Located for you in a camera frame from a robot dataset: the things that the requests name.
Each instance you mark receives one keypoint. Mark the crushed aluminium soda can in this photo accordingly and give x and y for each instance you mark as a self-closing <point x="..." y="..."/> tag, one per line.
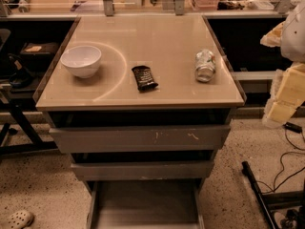
<point x="205" y="67"/>

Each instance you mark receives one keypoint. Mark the white ceramic bowl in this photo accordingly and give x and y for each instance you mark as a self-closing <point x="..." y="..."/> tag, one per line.
<point x="81" y="61"/>

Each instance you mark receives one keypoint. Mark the black power adapter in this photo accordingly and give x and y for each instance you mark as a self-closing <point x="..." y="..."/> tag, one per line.
<point x="292" y="127"/>

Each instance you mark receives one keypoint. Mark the open grey bottom drawer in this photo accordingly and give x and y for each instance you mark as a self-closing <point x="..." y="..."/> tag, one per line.
<point x="150" y="204"/>

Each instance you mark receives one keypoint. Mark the black metal stand leg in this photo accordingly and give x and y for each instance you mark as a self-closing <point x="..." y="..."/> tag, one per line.
<point x="291" y="204"/>

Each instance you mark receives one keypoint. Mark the grey middle drawer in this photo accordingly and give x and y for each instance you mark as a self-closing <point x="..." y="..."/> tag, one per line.
<point x="142" y="170"/>

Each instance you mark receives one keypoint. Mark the grey drawer cabinet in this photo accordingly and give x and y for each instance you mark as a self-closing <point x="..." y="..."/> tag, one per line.
<point x="141" y="105"/>

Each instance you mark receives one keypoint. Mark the black rxbar chocolate wrapper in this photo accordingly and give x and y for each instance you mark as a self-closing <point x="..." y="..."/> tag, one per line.
<point x="144" y="78"/>

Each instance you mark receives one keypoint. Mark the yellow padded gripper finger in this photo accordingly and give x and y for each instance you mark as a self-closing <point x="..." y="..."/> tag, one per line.
<point x="287" y="93"/>
<point x="273" y="37"/>

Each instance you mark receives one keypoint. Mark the grey top drawer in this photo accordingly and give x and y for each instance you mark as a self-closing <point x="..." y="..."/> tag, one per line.
<point x="140" y="138"/>

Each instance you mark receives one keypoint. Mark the black box on shelf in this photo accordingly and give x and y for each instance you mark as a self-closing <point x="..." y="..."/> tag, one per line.
<point x="39" y="51"/>

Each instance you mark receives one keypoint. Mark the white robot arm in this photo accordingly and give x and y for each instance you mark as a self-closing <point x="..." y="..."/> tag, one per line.
<point x="293" y="35"/>

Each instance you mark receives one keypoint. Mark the white perforated clog shoe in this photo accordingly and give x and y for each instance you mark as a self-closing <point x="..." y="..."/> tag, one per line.
<point x="19" y="220"/>

